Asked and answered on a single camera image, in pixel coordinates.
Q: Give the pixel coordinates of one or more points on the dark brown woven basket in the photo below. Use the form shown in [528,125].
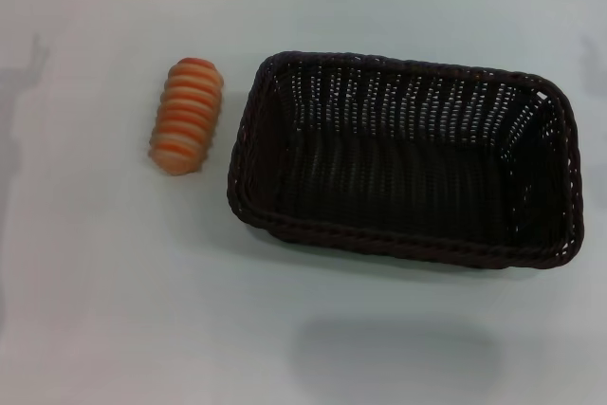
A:
[403,172]

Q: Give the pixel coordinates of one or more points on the orange striped bread roll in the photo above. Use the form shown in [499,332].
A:
[186,115]

